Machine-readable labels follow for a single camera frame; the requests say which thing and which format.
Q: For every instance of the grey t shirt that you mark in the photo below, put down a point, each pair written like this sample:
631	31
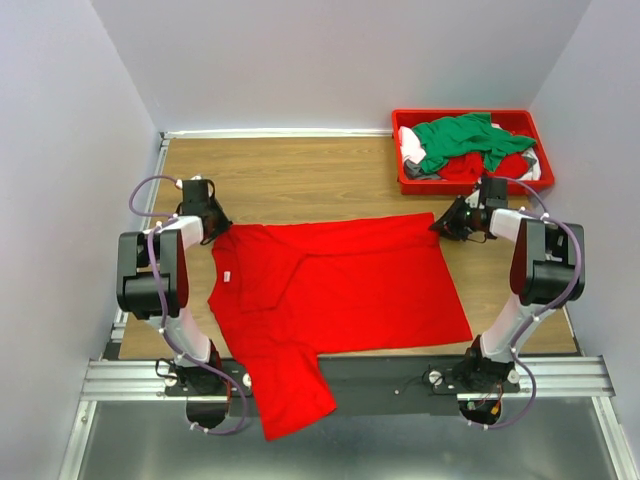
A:
413	171

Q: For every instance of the pink t shirt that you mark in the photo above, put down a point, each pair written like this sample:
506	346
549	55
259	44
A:
411	148

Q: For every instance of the red t shirt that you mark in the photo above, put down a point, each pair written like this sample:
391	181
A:
469	167
286	294

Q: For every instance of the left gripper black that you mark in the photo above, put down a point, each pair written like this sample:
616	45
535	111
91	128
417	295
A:
223	224

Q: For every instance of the green t shirt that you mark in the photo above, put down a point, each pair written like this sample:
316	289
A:
448	137

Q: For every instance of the red t shirt in bin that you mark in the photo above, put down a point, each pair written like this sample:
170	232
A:
469	167

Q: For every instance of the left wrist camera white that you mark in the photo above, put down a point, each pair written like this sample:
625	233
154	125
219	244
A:
190	182

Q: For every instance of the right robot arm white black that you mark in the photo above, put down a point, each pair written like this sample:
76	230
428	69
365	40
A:
547	271

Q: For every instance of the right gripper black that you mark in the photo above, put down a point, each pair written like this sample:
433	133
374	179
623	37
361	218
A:
447	221

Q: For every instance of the aluminium frame rail front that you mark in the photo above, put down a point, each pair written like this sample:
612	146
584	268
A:
555	376

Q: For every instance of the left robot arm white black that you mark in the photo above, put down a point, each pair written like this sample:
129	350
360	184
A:
152	281

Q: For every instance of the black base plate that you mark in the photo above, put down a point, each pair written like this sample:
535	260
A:
459	387

